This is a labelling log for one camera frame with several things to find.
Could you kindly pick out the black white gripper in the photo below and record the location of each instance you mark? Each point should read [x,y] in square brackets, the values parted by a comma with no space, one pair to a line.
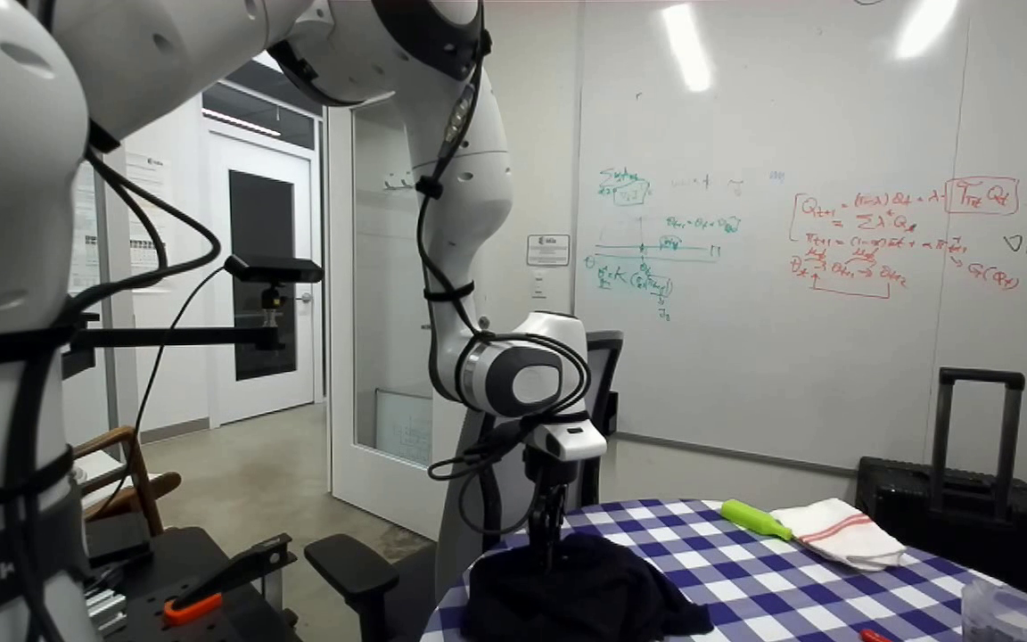
[553,460]

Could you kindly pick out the black towel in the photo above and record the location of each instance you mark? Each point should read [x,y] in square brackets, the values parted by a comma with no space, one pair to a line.
[593,589]

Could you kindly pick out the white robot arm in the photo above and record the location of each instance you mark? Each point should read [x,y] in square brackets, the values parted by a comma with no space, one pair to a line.
[142,57]

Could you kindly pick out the wooden chair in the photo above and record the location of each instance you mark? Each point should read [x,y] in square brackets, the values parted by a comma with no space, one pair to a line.
[117,480]

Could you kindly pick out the green marker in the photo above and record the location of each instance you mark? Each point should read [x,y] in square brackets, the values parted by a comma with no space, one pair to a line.
[754,518]

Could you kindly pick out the blue white checkered tablecloth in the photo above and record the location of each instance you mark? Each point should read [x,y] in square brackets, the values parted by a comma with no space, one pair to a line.
[764,589]

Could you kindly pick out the white striped cloth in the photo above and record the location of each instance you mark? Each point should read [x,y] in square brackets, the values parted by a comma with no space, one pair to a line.
[845,534]

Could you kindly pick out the black robot cart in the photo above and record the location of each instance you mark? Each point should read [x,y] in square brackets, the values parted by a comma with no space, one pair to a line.
[172,566]

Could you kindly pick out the black suitcase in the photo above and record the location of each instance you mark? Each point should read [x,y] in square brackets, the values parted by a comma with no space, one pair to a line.
[962,513]

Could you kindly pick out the orange handled clamp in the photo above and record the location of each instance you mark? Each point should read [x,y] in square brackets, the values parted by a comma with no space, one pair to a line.
[257,566]

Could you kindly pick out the black camera on stand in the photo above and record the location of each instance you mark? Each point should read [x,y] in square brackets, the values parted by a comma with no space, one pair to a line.
[269,310]

